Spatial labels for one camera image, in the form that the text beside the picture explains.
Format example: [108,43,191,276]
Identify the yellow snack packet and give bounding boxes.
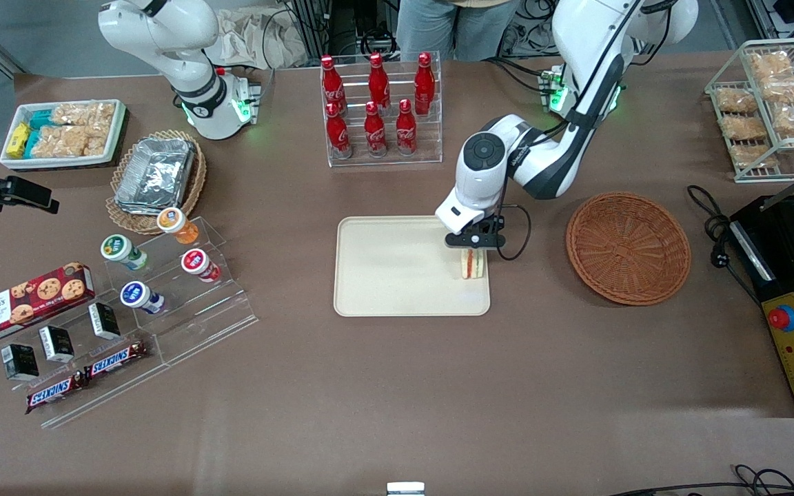
[7,123,31,159]

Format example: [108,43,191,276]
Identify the white rectangular snack tray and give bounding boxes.
[0,99,128,171]

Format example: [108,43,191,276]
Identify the red Walkers cookie box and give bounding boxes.
[0,262,96,347]

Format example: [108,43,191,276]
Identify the clear acrylic bottle rack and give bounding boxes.
[320,52,443,168]

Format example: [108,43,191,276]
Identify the clear acrylic stepped snack stand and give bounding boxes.
[11,303,170,429]

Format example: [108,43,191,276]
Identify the black cables at table edge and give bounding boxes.
[607,465,794,496]

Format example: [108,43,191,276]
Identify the clear acrylic stepped cup stand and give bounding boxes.
[101,217,260,366]

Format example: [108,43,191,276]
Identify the beige cloth bag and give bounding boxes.
[207,7,308,70]

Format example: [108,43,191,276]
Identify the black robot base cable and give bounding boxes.
[487,59,551,94]

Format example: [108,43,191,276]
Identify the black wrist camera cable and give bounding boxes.
[496,0,646,261]

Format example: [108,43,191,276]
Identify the red lid yogurt cup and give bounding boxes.
[181,249,222,284]

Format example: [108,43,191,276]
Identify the red cola bottle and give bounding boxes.
[368,52,391,114]
[396,99,418,156]
[325,102,354,161]
[320,55,347,114]
[414,52,436,116]
[364,101,388,158]

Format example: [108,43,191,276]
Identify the clear rice cracker packet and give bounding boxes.
[51,102,116,128]
[30,125,89,159]
[83,123,114,156]

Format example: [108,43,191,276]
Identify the black power cable with plug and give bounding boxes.
[686,185,763,304]

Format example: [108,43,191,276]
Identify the green lid yogurt cup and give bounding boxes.
[100,234,150,271]

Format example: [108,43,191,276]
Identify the beige plastic tray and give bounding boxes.
[334,215,491,318]

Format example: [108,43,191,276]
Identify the blue lid yogurt cup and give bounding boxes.
[119,281,165,316]

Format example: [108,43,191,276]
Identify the black machine with yellow panel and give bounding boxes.
[729,195,794,418]

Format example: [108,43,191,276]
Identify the aluminium frame posts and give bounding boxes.
[290,0,332,59]

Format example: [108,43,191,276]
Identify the small black box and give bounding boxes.
[39,325,75,364]
[88,302,122,340]
[1,343,40,382]

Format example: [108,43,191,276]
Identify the light woven basket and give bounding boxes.
[105,130,207,236]

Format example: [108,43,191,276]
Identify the Snickers chocolate bar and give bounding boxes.
[83,341,152,381]
[25,372,89,415]

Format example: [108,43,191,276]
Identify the person in blue jeans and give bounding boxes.
[396,0,518,63]

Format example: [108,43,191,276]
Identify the orange lid yogurt cup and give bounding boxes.
[156,207,200,246]

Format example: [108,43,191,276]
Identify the black cable bundle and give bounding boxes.
[507,0,563,56]

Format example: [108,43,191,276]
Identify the brown wicker basket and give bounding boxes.
[566,192,692,307]

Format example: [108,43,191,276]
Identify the stack of foil containers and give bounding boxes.
[114,138,196,214]

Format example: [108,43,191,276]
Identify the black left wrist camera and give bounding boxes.
[445,217,506,250]

